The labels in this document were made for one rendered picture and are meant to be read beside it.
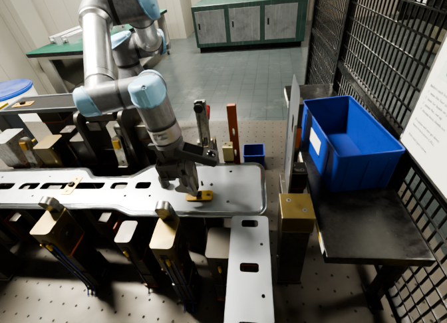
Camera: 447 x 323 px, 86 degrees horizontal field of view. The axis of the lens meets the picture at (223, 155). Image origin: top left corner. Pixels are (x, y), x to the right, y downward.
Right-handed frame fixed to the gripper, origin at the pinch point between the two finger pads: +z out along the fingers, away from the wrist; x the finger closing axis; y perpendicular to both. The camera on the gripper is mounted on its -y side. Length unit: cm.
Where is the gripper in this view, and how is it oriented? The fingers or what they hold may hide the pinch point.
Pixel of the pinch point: (197, 191)
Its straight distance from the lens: 74.2
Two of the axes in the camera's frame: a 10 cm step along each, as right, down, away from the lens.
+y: -9.7, 1.0, 2.0
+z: 2.1, 7.6, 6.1
